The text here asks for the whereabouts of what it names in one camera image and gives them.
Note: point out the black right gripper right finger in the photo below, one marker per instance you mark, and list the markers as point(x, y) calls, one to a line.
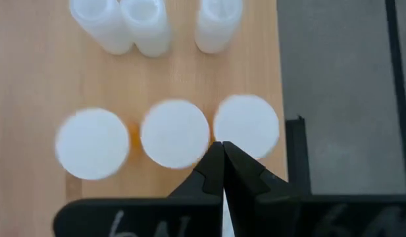
point(262, 204)

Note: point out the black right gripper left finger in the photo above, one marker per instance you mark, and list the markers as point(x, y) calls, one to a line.
point(189, 210)

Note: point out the orange pill bottle white cap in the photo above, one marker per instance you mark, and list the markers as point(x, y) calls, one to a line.
point(174, 133)
point(247, 121)
point(92, 143)

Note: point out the translucent bottle bluish contents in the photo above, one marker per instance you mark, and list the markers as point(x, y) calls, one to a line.
point(150, 29)

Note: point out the wooden shelf black metal legs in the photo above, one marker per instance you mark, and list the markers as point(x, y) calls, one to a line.
point(31, 66)

